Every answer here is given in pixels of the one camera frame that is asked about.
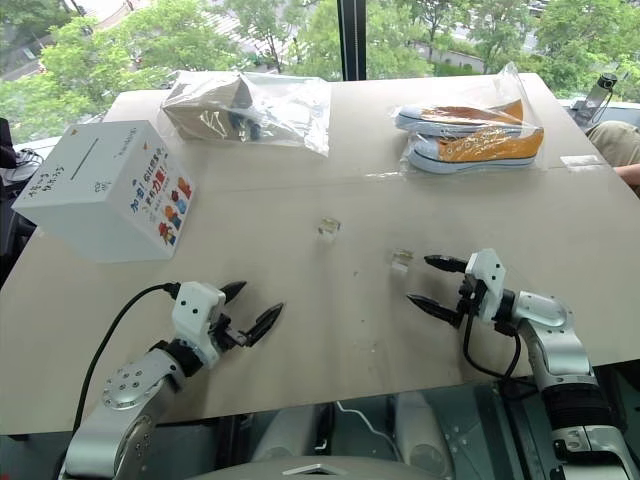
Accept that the orange canvas sneaker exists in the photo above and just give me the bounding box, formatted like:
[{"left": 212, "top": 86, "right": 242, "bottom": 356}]
[
  {"left": 395, "top": 99, "right": 526, "bottom": 135},
  {"left": 406, "top": 124, "right": 546, "bottom": 175}
]

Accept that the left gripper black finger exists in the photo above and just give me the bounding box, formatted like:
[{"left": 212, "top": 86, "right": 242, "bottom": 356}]
[
  {"left": 222, "top": 280, "right": 248, "bottom": 304},
  {"left": 244, "top": 301, "right": 286, "bottom": 348}
]

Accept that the clear bag with brown box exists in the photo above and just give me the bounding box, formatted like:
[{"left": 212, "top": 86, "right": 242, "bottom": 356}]
[{"left": 159, "top": 69, "right": 333, "bottom": 159}]

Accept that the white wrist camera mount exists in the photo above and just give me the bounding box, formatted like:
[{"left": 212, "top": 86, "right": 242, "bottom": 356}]
[
  {"left": 463, "top": 248, "right": 507, "bottom": 322},
  {"left": 171, "top": 281, "right": 227, "bottom": 370}
]

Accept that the grey robot torso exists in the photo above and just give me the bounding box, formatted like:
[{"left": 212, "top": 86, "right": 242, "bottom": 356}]
[{"left": 183, "top": 453, "right": 454, "bottom": 480}]

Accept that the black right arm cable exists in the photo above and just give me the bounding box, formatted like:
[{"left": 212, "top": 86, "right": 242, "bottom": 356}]
[{"left": 461, "top": 308, "right": 522, "bottom": 381}]

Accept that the white cardboard box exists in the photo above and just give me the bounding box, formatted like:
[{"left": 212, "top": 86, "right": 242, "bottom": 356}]
[{"left": 10, "top": 119, "right": 198, "bottom": 264}]

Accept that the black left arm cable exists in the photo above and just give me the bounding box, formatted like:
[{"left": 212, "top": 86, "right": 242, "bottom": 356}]
[{"left": 72, "top": 282, "right": 181, "bottom": 434}]

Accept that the pale rounded shape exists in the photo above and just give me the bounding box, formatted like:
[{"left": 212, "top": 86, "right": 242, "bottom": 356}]
[
  {"left": 263, "top": 405, "right": 324, "bottom": 464},
  {"left": 393, "top": 392, "right": 454, "bottom": 479}
]

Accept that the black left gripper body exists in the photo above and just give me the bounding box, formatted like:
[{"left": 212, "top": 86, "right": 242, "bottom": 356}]
[{"left": 212, "top": 308, "right": 252, "bottom": 354}]

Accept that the clear bag with sneakers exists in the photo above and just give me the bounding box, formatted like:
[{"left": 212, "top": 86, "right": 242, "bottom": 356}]
[{"left": 386, "top": 61, "right": 547, "bottom": 177}]

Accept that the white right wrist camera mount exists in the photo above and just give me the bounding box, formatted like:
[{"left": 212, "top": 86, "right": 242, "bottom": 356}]
[{"left": 463, "top": 248, "right": 507, "bottom": 322}]

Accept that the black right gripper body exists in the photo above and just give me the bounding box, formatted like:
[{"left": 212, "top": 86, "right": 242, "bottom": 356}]
[{"left": 454, "top": 276, "right": 485, "bottom": 330}]

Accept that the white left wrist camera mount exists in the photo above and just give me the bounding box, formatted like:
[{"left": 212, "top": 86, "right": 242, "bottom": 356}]
[{"left": 171, "top": 281, "right": 227, "bottom": 370}]

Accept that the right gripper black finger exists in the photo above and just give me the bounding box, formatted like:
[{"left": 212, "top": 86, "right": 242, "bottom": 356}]
[
  {"left": 405, "top": 293, "right": 463, "bottom": 330},
  {"left": 423, "top": 253, "right": 470, "bottom": 275}
]

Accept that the clear tape strip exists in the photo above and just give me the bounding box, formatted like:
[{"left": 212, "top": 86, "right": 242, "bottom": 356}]
[{"left": 559, "top": 154, "right": 602, "bottom": 169}]

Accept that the person in beige clothing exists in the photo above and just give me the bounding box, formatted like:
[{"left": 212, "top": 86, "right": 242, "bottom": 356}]
[{"left": 584, "top": 120, "right": 640, "bottom": 190}]

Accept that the dark equipment with cables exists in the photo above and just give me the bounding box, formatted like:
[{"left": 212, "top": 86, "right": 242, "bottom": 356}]
[{"left": 0, "top": 116, "right": 47, "bottom": 204}]

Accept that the grey water bottle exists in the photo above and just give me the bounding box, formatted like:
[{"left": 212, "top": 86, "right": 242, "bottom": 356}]
[{"left": 581, "top": 72, "right": 622, "bottom": 122}]

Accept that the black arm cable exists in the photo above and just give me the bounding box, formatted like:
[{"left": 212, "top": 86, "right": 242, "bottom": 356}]
[
  {"left": 72, "top": 282, "right": 181, "bottom": 434},
  {"left": 461, "top": 308, "right": 522, "bottom": 381}
]

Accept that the black window frame post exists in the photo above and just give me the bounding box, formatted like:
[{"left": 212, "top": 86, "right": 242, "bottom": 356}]
[{"left": 336, "top": 0, "right": 369, "bottom": 82}]

